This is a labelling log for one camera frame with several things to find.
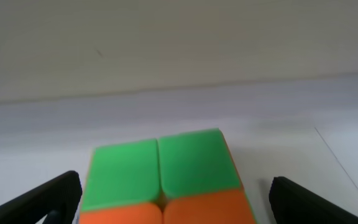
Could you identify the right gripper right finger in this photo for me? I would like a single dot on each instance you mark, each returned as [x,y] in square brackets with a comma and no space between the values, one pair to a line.
[297,205]

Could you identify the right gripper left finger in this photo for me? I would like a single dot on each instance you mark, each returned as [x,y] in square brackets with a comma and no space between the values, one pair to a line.
[51,199]

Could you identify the many-coloured puzzle cube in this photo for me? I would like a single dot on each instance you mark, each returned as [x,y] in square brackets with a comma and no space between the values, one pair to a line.
[166,174]

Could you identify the white shelf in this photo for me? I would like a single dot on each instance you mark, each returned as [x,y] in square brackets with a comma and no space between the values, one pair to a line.
[73,62]

